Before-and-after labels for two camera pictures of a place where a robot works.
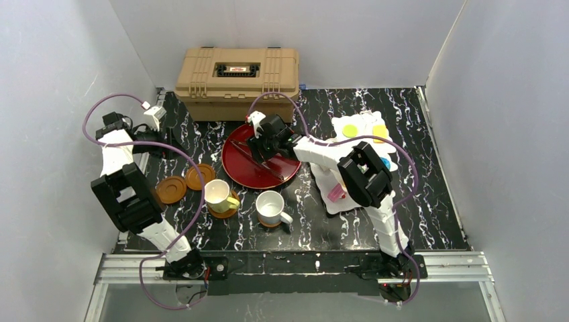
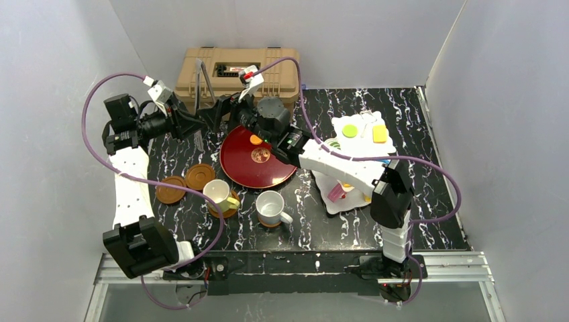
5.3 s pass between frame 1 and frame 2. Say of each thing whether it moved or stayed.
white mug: stayed
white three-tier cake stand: stayed
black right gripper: moved
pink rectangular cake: stayed
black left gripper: moved
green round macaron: stayed
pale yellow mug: stayed
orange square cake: stayed
